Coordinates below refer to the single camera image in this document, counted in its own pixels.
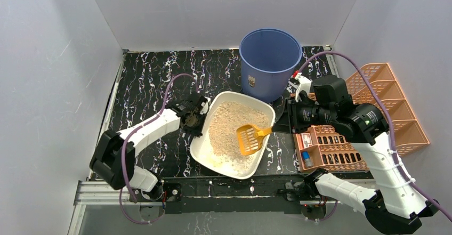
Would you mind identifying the yellow slotted litter scoop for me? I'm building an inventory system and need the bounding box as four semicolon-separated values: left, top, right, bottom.
236;124;272;156

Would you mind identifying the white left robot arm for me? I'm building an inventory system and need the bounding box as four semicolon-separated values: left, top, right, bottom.
89;92;211;193

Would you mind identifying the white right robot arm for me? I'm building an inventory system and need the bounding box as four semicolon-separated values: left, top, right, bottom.
272;75;439;234

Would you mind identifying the red white small box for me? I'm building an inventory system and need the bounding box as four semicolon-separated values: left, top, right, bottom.
301;133;313;148

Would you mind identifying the beige cat litter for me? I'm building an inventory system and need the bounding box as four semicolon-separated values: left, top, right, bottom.
206;101;271;176

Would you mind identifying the blue capped small bottle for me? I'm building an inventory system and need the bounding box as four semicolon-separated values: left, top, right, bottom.
301;151;314;169

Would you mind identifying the orange plastic file organizer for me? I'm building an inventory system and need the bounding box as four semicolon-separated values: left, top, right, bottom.
290;62;431;173

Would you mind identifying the blue plastic bucket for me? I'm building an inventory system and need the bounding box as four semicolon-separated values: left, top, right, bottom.
239;28;302;103

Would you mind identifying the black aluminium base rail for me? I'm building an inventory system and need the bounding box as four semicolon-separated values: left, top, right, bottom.
74;173;393;223

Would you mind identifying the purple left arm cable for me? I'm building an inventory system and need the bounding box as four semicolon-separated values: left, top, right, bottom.
119;73;200;226

